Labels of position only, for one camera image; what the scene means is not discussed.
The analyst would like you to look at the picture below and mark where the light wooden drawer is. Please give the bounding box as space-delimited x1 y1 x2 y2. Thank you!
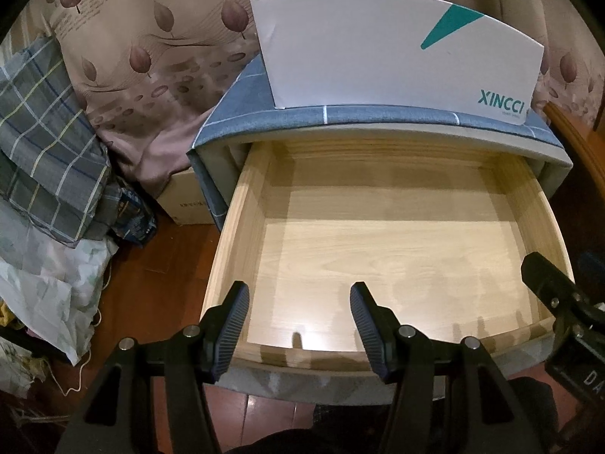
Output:
204 138 572 375

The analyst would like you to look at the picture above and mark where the white floral crumpled cloth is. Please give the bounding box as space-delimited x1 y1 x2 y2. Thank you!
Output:
1 201 118 367

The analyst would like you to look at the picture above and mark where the dark blue patterned cloth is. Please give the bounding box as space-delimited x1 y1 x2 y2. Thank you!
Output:
111 176 158 246

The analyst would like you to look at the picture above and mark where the brown cardboard box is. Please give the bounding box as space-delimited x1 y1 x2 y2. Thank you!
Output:
157 168 214 225

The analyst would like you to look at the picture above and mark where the grey plaid cloth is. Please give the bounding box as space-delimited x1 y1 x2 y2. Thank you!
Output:
1 36 115 247

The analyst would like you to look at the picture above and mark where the blue grey nightstand cabinet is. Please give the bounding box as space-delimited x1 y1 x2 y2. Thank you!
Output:
188 58 572 405

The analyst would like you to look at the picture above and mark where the white XINCCI cardboard box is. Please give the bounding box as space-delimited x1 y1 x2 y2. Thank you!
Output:
251 0 543 125

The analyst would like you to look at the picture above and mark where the leaf patterned beige bedsheet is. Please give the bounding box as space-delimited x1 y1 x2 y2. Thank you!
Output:
1 0 604 196

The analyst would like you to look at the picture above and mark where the wooden bed frame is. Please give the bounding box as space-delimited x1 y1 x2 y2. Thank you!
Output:
543 103 604 211

